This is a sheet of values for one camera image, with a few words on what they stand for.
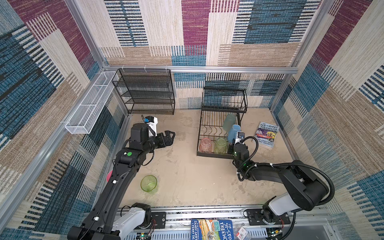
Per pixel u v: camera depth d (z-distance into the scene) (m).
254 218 0.73
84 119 0.71
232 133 0.89
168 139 0.65
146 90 1.11
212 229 0.69
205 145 0.96
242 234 0.68
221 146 0.89
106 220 0.39
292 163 0.52
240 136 0.77
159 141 0.64
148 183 0.84
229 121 1.02
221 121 1.11
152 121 0.65
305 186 0.45
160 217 0.75
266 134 1.02
